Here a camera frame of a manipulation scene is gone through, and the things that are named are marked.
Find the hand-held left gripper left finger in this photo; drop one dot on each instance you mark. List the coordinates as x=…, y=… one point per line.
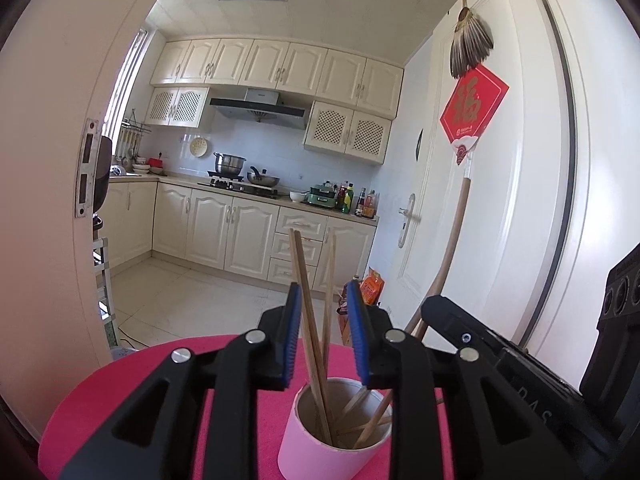
x=292, y=340

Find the wide lattice door cabinet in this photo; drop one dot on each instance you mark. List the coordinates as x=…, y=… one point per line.
x=347, y=132

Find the feather fan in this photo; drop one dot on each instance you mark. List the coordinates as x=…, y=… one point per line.
x=470, y=40

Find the stacked white dishes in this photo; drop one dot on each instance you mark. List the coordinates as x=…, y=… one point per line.
x=140, y=167

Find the cream upper kitchen cabinets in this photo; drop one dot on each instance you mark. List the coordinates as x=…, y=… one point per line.
x=280, y=62

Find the gas stove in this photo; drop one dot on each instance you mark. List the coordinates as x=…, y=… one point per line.
x=237, y=187

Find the black range hood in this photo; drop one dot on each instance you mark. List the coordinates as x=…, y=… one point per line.
x=260, y=110

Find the white shelf rack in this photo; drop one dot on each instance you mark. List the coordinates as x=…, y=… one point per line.
x=106, y=285

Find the curved wooden stick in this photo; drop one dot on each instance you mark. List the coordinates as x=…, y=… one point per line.
x=452, y=240

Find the cream lower kitchen cabinets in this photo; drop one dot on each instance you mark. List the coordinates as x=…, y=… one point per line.
x=210, y=225

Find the dark wok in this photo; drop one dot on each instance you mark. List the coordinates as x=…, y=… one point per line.
x=264, y=178

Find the black appliance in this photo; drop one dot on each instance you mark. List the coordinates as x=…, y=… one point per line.
x=102, y=175

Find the orange bag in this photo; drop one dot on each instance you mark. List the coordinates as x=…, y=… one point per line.
x=372, y=287

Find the pink cylindrical cup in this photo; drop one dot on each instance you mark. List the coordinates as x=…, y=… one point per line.
x=320, y=455

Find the dark sauce bottle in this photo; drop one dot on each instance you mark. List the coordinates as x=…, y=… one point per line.
x=360, y=204

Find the green electric cooker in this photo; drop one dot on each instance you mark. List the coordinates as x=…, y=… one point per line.
x=321, y=196

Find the small lattice door cabinet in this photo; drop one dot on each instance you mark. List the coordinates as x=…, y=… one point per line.
x=177, y=106

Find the white bowl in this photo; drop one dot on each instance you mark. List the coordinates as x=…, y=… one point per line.
x=299, y=196

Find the red pot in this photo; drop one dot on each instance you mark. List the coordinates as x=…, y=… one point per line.
x=156, y=164

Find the cream kitchen cabinets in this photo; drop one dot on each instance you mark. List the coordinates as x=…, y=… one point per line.
x=210, y=225
x=280, y=62

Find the bundle of wooden chopsticks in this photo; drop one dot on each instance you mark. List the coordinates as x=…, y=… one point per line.
x=370, y=425

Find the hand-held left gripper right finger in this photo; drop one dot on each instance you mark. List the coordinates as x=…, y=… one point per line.
x=357, y=330

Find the steel cooking pot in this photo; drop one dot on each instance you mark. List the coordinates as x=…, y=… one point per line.
x=230, y=164

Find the kitchen window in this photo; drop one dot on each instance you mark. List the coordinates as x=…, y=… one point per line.
x=125, y=95

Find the white door with lock plates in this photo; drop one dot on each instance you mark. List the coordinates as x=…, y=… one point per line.
x=50, y=160

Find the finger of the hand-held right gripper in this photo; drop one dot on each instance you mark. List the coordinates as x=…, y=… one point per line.
x=450, y=320

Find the red square door decoration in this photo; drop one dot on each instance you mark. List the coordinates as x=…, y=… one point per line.
x=472, y=105

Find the hanging utensil rack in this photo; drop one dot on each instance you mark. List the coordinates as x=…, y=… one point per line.
x=135, y=135

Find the single wooden chopstick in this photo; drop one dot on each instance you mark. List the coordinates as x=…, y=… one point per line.
x=306, y=310
x=328, y=285

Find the green bottle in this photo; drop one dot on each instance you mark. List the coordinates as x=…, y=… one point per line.
x=349, y=200

